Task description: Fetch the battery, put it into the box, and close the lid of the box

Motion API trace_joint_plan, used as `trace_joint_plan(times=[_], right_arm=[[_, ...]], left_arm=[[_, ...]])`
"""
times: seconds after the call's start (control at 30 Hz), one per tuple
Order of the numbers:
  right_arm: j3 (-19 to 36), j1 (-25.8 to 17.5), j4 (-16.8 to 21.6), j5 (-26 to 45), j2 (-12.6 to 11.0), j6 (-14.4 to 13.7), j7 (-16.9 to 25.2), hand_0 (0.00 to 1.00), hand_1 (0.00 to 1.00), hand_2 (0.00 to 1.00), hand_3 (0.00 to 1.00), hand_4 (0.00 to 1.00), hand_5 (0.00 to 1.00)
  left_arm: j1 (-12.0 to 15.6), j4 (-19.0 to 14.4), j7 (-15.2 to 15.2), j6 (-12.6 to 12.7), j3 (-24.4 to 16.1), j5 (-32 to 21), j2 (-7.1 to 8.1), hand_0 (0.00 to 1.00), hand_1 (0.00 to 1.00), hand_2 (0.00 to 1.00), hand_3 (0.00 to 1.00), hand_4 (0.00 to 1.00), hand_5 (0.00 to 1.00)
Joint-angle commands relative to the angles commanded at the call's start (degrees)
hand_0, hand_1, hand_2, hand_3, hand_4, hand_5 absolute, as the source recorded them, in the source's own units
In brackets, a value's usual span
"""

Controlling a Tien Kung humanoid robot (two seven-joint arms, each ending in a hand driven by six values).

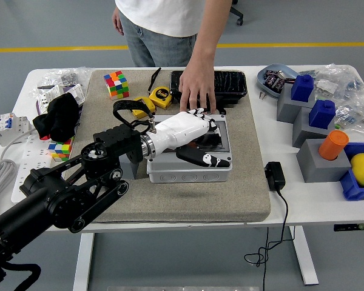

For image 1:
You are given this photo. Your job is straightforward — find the black cloth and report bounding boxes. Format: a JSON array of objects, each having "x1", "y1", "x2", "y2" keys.
[{"x1": 32, "y1": 92, "x2": 81, "y2": 142}]

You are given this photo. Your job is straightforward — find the large colourful puzzle cube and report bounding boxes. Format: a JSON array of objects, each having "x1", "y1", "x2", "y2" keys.
[{"x1": 103, "y1": 70, "x2": 130, "y2": 101}]

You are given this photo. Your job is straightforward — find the blue square battery block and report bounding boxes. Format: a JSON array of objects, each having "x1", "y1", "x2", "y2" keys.
[
  {"x1": 308, "y1": 99, "x2": 337, "y2": 130},
  {"x1": 291, "y1": 74, "x2": 315, "y2": 102}
]

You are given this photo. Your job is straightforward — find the grey-brown table mat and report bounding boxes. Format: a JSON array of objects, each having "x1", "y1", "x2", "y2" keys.
[{"x1": 57, "y1": 69, "x2": 272, "y2": 224}]

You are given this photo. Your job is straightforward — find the black adapter cord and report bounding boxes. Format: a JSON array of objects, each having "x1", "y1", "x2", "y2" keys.
[{"x1": 244, "y1": 187, "x2": 295, "y2": 291}]

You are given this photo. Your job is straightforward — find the white table leg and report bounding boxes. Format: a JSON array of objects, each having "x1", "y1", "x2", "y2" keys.
[
  {"x1": 72, "y1": 232, "x2": 95, "y2": 291},
  {"x1": 288, "y1": 226, "x2": 319, "y2": 286}
]

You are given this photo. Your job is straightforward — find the black power adapter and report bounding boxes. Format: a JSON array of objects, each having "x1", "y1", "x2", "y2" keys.
[{"x1": 265, "y1": 161, "x2": 286, "y2": 192}]

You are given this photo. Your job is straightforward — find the black plastic tray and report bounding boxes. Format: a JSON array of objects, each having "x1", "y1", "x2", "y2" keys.
[{"x1": 169, "y1": 70, "x2": 249, "y2": 110}]

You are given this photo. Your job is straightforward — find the black table control panel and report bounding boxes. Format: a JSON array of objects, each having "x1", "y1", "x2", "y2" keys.
[{"x1": 333, "y1": 223, "x2": 364, "y2": 233}]

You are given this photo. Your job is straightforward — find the orange cylinder battery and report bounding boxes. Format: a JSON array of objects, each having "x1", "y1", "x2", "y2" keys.
[{"x1": 318, "y1": 130, "x2": 350, "y2": 161}]

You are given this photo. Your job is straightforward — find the clear bag of screws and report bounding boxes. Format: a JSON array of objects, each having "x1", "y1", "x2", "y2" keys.
[{"x1": 36, "y1": 67, "x2": 92, "y2": 92}]

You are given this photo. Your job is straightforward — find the light blue dish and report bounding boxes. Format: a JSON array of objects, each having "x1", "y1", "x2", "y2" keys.
[{"x1": 257, "y1": 63, "x2": 300, "y2": 99}]

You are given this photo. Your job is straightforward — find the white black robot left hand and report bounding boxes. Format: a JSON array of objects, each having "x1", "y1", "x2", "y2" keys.
[{"x1": 148, "y1": 107, "x2": 231, "y2": 169}]

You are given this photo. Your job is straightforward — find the grey square holder block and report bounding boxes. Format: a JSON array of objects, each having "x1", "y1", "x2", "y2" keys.
[
  {"x1": 296, "y1": 138, "x2": 352, "y2": 184},
  {"x1": 276, "y1": 83, "x2": 316, "y2": 124},
  {"x1": 292, "y1": 105, "x2": 336, "y2": 149},
  {"x1": 120, "y1": 154, "x2": 140, "y2": 179}
]

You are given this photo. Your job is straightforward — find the grey plastic junction box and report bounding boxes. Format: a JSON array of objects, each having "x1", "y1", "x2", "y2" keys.
[{"x1": 146, "y1": 114, "x2": 234, "y2": 184}]

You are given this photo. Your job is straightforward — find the yellow tape measure 5m print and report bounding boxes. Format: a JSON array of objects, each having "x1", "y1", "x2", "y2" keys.
[{"x1": 147, "y1": 67, "x2": 173, "y2": 108}]

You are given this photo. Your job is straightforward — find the white circuit breaker blue switches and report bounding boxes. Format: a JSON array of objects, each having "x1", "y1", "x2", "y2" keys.
[{"x1": 0, "y1": 112, "x2": 33, "y2": 147}]

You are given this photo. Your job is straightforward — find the white power strip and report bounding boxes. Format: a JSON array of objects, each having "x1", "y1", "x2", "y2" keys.
[{"x1": 11, "y1": 135, "x2": 54, "y2": 204}]

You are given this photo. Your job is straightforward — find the clear bag white label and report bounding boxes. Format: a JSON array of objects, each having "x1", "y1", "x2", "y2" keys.
[{"x1": 298, "y1": 62, "x2": 364, "y2": 101}]

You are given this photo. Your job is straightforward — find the person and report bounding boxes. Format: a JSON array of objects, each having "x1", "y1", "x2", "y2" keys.
[{"x1": 112, "y1": 0, "x2": 233, "y2": 68}]

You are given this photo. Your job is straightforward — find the clear bag blue parts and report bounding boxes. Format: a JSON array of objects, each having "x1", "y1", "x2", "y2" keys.
[{"x1": 333, "y1": 90, "x2": 364, "y2": 131}]

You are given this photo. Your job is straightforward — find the small colourful puzzle cube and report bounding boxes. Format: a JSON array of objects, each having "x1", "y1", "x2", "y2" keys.
[{"x1": 47, "y1": 136, "x2": 75, "y2": 162}]

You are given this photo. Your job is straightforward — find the black office chair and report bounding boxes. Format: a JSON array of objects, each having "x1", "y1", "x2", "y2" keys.
[{"x1": 229, "y1": 0, "x2": 244, "y2": 26}]

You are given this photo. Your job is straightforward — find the person's left hand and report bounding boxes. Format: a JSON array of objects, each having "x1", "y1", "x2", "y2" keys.
[{"x1": 178, "y1": 62, "x2": 217, "y2": 115}]

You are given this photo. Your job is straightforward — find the white breaker package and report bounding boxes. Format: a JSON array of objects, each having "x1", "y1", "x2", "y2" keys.
[{"x1": 35, "y1": 84, "x2": 86, "y2": 115}]

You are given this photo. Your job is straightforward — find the blue plastic bin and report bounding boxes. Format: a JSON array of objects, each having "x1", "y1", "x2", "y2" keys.
[{"x1": 339, "y1": 142, "x2": 364, "y2": 202}]

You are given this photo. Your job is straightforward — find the yellow tape measure plain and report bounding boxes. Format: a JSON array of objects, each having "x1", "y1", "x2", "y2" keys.
[{"x1": 130, "y1": 96, "x2": 157, "y2": 119}]

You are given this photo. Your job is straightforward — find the purple foil packet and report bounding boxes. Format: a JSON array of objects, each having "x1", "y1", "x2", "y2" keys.
[
  {"x1": 265, "y1": 69, "x2": 280, "y2": 87},
  {"x1": 272, "y1": 77, "x2": 288, "y2": 92}
]

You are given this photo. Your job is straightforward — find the person's right hand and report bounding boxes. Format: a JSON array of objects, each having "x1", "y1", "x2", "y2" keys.
[{"x1": 112, "y1": 7, "x2": 125, "y2": 36}]

